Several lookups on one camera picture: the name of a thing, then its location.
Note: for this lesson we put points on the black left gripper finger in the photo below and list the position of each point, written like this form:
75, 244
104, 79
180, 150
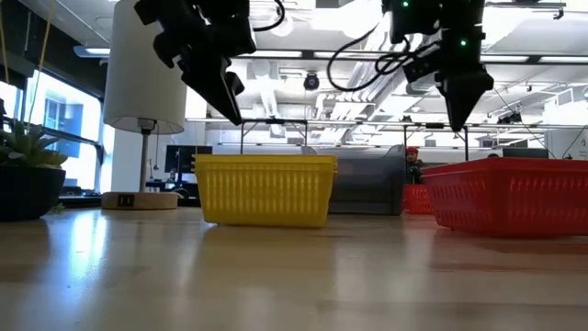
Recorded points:
236, 85
216, 92

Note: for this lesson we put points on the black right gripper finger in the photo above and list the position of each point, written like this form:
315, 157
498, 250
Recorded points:
461, 108

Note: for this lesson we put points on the grey translucent plastic container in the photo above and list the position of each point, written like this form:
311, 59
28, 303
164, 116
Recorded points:
367, 188
395, 152

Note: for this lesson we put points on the red plastic basket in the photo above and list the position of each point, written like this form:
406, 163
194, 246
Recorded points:
528, 207
542, 162
415, 200

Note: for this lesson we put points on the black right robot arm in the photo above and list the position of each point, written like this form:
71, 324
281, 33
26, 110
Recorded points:
413, 18

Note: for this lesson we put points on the person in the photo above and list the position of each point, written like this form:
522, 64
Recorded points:
493, 156
413, 165

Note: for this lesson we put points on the black computer monitor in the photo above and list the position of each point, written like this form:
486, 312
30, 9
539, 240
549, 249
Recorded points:
526, 152
188, 158

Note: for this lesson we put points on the white shade wooden base lamp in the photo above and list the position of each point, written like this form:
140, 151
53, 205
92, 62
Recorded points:
142, 69

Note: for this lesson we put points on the rectangular ceiling light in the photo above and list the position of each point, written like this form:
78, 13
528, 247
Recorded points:
92, 51

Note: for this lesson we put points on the green plant in black pot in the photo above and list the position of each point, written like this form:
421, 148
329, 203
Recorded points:
27, 193

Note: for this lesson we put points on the black metal frame stand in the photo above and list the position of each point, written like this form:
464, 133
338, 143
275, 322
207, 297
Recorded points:
436, 125
275, 121

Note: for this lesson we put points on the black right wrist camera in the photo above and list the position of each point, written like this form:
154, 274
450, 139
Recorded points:
422, 69

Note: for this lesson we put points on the black round overhead camera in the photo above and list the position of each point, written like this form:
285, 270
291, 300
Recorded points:
311, 81

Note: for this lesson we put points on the black overhead rail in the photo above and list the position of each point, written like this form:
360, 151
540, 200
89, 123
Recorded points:
307, 54

